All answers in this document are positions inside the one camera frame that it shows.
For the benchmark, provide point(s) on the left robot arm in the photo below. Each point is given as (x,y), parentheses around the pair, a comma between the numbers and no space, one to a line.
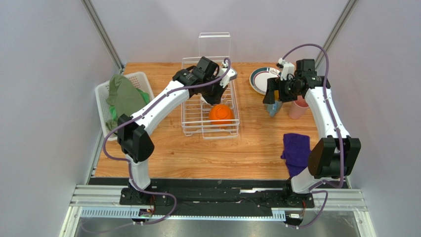
(133,132)

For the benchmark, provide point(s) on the pink cup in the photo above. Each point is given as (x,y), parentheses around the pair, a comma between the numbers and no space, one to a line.
(298,108)

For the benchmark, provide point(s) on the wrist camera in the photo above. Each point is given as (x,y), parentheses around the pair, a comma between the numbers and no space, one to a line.
(227,75)
(285,68)

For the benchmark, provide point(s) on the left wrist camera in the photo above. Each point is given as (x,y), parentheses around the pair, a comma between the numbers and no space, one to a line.
(227,75)

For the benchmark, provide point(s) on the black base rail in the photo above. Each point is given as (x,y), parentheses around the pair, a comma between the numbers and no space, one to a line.
(219,198)

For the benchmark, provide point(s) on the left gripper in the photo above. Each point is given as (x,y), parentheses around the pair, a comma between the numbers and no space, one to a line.
(216,99)

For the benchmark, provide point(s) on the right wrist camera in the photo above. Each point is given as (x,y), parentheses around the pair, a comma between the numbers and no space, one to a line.
(285,68)

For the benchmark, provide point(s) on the white plastic basket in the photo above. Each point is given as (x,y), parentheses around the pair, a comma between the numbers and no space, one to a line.
(138,80)

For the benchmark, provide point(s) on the beige plate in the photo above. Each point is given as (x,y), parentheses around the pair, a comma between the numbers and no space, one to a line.
(258,78)

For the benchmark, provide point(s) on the blue butterfly mug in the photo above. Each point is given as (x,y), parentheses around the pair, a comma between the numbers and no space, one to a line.
(273,108)

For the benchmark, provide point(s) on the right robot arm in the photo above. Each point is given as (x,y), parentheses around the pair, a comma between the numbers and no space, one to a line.
(318,97)

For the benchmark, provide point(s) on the green cloth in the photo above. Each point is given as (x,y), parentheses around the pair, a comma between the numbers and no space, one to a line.
(124,98)

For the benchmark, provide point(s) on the orange bowl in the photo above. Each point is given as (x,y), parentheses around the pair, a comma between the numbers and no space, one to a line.
(220,115)

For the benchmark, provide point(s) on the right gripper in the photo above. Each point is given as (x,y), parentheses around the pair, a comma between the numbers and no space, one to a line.
(273,90)

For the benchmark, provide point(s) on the purple cloth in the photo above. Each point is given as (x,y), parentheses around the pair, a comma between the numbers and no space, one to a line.
(304,164)

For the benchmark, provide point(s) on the white wire dish rack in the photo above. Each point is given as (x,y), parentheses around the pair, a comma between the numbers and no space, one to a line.
(201,118)

